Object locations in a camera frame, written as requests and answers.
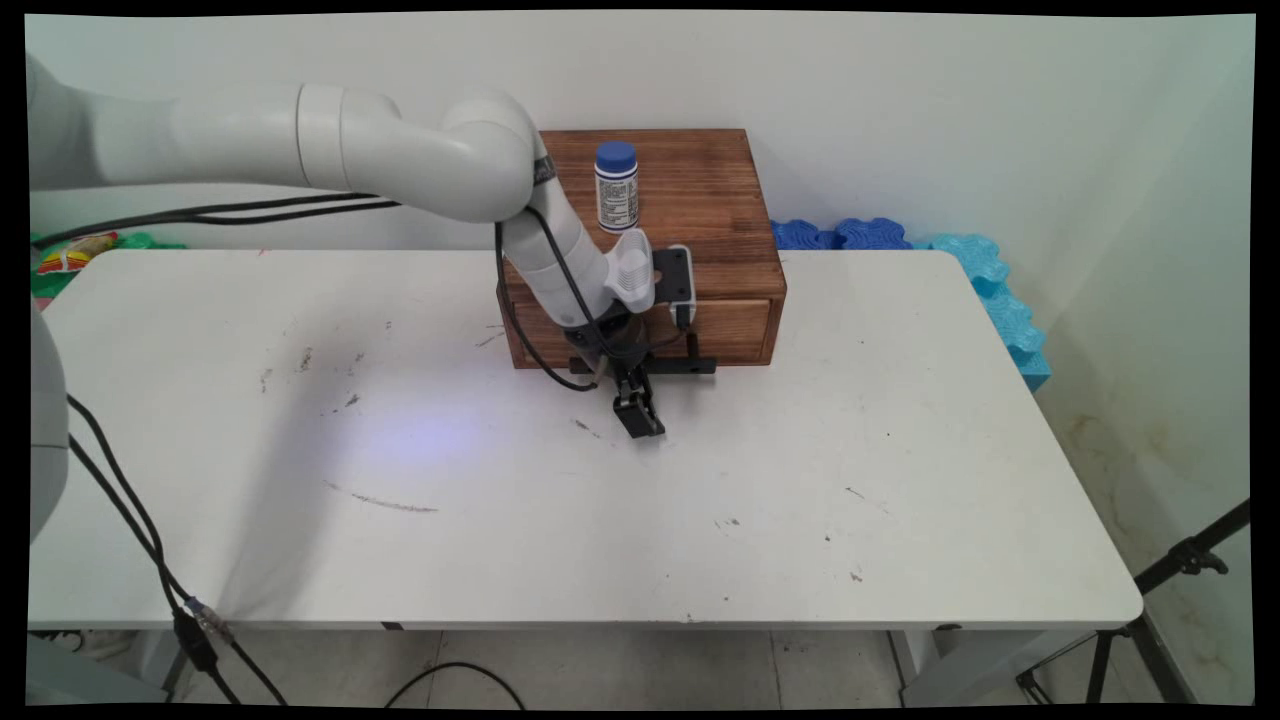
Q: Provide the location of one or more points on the white bottle with blue cap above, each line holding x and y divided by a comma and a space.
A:
617, 195

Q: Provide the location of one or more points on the dark blue foam mat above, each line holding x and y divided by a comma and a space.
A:
873, 234
800, 237

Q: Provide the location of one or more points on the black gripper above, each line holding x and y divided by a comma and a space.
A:
612, 345

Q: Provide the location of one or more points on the black tripod stand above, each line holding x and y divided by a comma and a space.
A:
1180, 560

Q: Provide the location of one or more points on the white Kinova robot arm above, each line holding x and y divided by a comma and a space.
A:
350, 150

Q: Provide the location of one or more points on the green plastic bag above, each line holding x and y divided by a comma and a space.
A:
140, 241

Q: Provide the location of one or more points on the brown wooden cabinet box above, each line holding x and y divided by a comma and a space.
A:
710, 200

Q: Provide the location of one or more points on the white table leg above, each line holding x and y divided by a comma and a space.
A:
172, 672
915, 655

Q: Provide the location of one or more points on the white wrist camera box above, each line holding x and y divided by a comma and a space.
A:
672, 275

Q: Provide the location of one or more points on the red yellow snack packet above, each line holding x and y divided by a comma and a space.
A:
75, 253

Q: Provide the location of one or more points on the cyan foam mat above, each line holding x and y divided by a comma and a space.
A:
1005, 310

